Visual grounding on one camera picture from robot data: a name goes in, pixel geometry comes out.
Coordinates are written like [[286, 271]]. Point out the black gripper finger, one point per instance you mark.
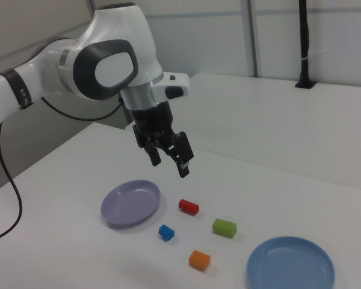
[[185, 150], [155, 158]]

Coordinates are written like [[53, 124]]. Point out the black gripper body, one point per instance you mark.
[[152, 120]]

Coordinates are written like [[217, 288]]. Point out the red block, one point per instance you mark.
[[188, 206]]

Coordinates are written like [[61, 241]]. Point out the blue block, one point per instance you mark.
[[166, 232]]

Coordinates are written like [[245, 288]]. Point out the green block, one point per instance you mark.
[[224, 228]]

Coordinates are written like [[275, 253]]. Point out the orange block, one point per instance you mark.
[[199, 259]]

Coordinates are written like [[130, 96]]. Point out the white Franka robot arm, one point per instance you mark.
[[114, 36]]

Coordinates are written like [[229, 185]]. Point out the purple plate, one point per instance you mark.
[[129, 204]]

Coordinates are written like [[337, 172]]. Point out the blue plate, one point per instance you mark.
[[288, 265]]

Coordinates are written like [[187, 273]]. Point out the black pole with base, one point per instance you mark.
[[304, 36]]

